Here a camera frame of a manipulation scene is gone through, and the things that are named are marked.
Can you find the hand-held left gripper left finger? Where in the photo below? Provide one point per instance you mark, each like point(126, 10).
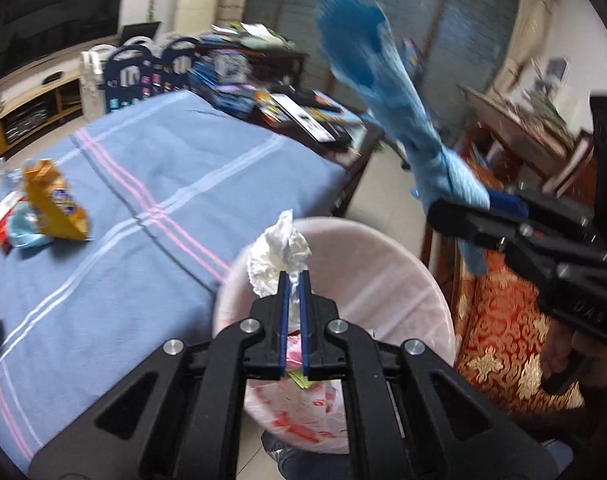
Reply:
point(283, 330)

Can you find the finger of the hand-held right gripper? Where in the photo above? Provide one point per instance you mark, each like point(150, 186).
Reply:
point(468, 225)
point(508, 204)

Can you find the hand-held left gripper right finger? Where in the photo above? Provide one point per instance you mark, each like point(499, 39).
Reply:
point(306, 330)

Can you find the white tissue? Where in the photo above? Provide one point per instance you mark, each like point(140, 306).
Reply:
point(276, 250)

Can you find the pink trash bin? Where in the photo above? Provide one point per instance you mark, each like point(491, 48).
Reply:
point(383, 280)

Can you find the blue striped plastic bag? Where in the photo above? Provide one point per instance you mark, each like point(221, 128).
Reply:
point(383, 85)

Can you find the red packet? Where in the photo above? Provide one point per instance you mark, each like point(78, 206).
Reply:
point(1, 212)

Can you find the clear printed snack bag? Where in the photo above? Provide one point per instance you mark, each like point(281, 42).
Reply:
point(6, 172)

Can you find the person's right hand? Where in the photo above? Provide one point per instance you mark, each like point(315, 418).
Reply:
point(601, 366)

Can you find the dark wooden sofa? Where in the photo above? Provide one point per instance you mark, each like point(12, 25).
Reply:
point(448, 270)

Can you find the wooden console table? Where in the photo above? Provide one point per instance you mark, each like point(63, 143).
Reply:
point(513, 130)

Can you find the red gold patterned cushion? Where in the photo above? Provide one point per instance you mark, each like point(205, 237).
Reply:
point(503, 330)

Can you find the person's left shoe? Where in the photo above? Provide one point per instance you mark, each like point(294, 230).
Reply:
point(296, 462)

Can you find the blue striped blanket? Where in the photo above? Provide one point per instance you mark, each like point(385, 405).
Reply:
point(148, 200)

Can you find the pile of colourful booklets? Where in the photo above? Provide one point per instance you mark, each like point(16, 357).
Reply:
point(303, 112)

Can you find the yellow snack bag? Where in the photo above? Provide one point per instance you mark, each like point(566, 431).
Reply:
point(56, 205)

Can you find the blue toy box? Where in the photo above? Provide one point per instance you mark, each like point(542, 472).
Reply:
point(223, 75)

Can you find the navy fence panel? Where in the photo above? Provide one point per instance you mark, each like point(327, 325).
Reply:
point(128, 77)
point(181, 62)

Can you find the pile of papers and books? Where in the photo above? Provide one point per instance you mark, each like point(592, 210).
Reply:
point(248, 35)

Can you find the white fence panel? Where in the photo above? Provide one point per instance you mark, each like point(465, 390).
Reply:
point(93, 82)
point(136, 42)

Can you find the black audio amplifier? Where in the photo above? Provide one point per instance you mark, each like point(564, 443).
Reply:
point(26, 122)

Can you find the black laptop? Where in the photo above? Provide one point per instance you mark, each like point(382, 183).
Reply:
point(141, 31)

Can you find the wooden tv cabinet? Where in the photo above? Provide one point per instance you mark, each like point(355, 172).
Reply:
point(28, 105)

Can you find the black set-top box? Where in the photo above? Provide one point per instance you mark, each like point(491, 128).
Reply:
point(52, 78)

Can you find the large black television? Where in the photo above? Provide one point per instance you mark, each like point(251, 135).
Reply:
point(63, 0)

